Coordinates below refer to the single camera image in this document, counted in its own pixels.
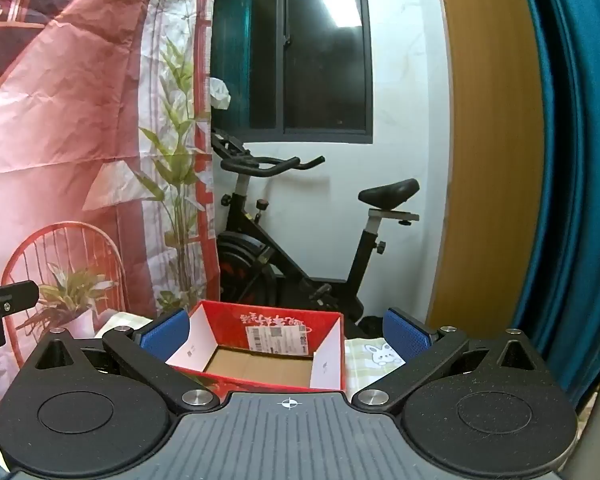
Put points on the white crumpled bag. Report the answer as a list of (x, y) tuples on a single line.
[(220, 92)]

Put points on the wooden panel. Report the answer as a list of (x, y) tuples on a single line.
[(485, 135)]

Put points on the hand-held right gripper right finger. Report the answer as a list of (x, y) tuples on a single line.
[(406, 334)]

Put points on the red printed backdrop cloth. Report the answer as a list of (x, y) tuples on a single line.
[(70, 110)]

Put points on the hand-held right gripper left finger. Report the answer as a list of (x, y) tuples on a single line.
[(164, 334)]

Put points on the checkered rabbit print blanket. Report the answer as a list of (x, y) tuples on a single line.
[(375, 360)]

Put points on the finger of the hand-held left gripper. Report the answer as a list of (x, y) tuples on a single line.
[(20, 295)]

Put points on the black exercise bike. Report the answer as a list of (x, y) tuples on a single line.
[(250, 240)]

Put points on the dark framed window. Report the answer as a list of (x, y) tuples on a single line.
[(325, 60)]

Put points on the teal curtain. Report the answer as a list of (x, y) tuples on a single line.
[(580, 160)]

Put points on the red cardboard box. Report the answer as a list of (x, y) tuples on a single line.
[(275, 327)]

